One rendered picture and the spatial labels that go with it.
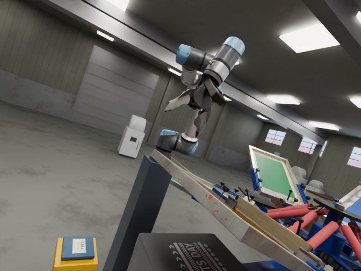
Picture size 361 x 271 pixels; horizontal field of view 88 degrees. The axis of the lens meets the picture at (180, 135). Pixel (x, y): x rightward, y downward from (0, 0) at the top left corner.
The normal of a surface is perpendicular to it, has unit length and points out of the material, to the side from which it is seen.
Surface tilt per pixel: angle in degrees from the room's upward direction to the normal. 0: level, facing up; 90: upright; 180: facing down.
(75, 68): 90
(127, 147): 90
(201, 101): 90
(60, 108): 90
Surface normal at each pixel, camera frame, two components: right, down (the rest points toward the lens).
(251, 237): 0.46, 0.22
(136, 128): 0.44, -0.14
